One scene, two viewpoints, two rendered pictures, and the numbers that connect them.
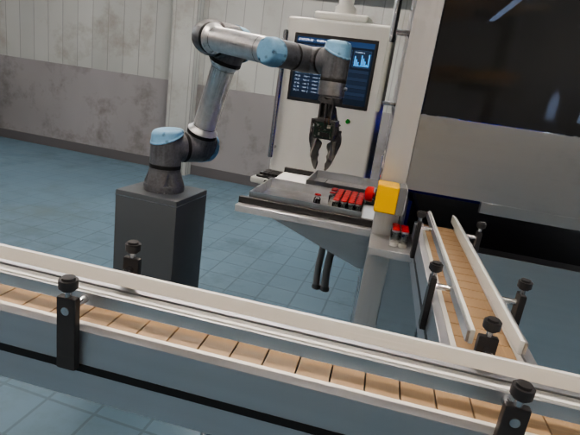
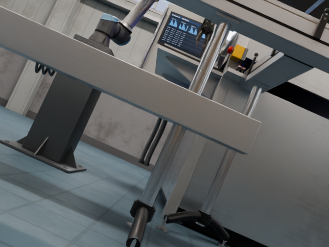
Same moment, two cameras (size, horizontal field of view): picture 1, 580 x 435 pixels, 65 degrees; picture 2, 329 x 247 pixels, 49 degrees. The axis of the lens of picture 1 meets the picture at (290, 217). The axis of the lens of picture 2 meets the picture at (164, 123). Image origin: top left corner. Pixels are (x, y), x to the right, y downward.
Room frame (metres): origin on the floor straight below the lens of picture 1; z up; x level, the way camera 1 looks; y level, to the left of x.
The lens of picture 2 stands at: (-0.74, 0.34, 0.31)
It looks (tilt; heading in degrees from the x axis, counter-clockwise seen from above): 5 degrees up; 349
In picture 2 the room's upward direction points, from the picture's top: 24 degrees clockwise
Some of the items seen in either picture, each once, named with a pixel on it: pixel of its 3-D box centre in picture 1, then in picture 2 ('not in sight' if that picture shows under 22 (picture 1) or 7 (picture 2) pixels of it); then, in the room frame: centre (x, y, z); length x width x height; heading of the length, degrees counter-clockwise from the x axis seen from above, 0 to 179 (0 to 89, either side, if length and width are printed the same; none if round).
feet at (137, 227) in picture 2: not in sight; (137, 222); (0.49, 0.05, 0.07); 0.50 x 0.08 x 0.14; 170
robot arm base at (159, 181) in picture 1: (164, 176); (100, 40); (1.70, 0.49, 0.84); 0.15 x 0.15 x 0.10
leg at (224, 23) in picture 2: not in sight; (183, 118); (0.49, 0.05, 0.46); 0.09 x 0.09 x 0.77; 80
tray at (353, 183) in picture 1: (354, 185); not in sight; (1.76, -0.23, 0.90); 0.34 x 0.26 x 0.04; 80
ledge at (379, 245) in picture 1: (395, 248); (237, 76); (1.14, -0.28, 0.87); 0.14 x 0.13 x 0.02; 80
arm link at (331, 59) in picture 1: (335, 61); not in sight; (1.37, -0.06, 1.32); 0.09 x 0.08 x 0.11; 47
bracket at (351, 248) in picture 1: (312, 236); (187, 77); (1.36, -0.08, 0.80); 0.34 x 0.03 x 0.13; 80
